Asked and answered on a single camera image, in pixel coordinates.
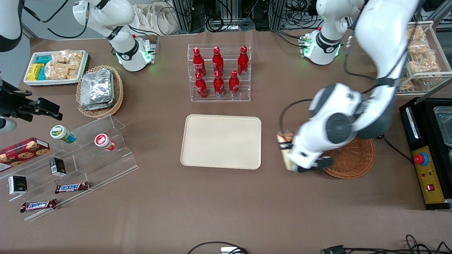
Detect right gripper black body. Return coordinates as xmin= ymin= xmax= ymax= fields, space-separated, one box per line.
xmin=0 ymin=80 xmax=37 ymax=117

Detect sandwich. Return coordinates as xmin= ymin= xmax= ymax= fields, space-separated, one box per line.
xmin=276 ymin=131 xmax=299 ymax=172

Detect brown round wicker basket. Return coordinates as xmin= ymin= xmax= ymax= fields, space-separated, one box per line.
xmin=321 ymin=137 xmax=376 ymax=180

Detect light oval wicker basket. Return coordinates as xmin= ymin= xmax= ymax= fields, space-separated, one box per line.
xmin=76 ymin=65 xmax=124 ymax=119

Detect cream plastic tray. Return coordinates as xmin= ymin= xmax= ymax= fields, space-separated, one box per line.
xmin=180 ymin=114 xmax=262 ymax=170

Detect white snack bin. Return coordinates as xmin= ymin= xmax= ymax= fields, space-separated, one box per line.
xmin=23 ymin=50 xmax=89 ymax=87

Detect green lid sunflower cup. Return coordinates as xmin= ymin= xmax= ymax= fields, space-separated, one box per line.
xmin=50 ymin=125 xmax=77 ymax=144

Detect red tartan cookie box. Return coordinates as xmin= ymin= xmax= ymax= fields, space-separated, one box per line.
xmin=0 ymin=137 xmax=50 ymax=166

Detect yellow snack pack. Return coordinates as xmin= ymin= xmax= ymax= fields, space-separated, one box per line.
xmin=27 ymin=63 xmax=44 ymax=81

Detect foil wrapped pack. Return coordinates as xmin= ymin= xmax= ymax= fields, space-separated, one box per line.
xmin=79 ymin=99 xmax=114 ymax=111
xmin=81 ymin=69 xmax=114 ymax=105

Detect small black carton box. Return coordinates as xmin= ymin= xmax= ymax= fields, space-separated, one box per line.
xmin=8 ymin=175 xmax=28 ymax=195
xmin=49 ymin=157 xmax=67 ymax=177

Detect red lid yogurt cup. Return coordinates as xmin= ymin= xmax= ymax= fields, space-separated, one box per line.
xmin=94 ymin=134 xmax=117 ymax=151

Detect clear acrylic stepped stand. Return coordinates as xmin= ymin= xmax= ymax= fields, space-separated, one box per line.
xmin=0 ymin=114 xmax=139 ymax=222

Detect brown Snickers bar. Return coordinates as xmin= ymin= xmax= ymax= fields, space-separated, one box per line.
xmin=55 ymin=181 xmax=90 ymax=194
xmin=20 ymin=199 xmax=58 ymax=213

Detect black sealing machine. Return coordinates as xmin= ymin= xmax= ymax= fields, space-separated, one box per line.
xmin=399 ymin=97 xmax=452 ymax=211

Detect red cola bottle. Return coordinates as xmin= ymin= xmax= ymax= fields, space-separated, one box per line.
xmin=212 ymin=46 xmax=225 ymax=74
xmin=195 ymin=72 xmax=209 ymax=98
xmin=237 ymin=46 xmax=249 ymax=77
xmin=228 ymin=70 xmax=241 ymax=98
xmin=213 ymin=71 xmax=225 ymax=98
xmin=192 ymin=47 xmax=207 ymax=76

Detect clear acrylic bottle rack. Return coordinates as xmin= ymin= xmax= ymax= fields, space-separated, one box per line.
xmin=188 ymin=43 xmax=252 ymax=102

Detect clear plastic container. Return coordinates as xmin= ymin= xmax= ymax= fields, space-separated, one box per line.
xmin=433 ymin=105 xmax=452 ymax=147

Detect white plastic bags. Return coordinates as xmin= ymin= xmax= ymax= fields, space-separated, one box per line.
xmin=133 ymin=3 xmax=178 ymax=36

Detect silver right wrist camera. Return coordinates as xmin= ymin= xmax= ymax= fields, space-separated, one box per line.
xmin=0 ymin=118 xmax=17 ymax=133

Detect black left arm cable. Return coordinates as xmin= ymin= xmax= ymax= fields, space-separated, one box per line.
xmin=279 ymin=98 xmax=315 ymax=134

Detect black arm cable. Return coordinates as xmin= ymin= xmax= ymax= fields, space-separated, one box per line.
xmin=279 ymin=98 xmax=315 ymax=134
xmin=20 ymin=0 xmax=89 ymax=40

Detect black control box cable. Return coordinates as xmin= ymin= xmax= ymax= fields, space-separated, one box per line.
xmin=379 ymin=135 xmax=414 ymax=164

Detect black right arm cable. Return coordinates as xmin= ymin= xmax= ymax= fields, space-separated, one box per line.
xmin=20 ymin=0 xmax=89 ymax=40

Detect black tangled table cable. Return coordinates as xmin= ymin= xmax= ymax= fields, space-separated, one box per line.
xmin=344 ymin=234 xmax=452 ymax=254

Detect black looped table cable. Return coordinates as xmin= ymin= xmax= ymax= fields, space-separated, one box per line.
xmin=187 ymin=241 xmax=250 ymax=254

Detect white wire shelf rack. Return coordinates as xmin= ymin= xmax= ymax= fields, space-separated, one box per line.
xmin=395 ymin=20 xmax=452 ymax=96

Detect black cable bundle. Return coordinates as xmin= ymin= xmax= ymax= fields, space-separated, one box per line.
xmin=204 ymin=0 xmax=273 ymax=33

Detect aluminium frame post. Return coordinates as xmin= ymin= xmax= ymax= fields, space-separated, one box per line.
xmin=172 ymin=0 xmax=193 ymax=34

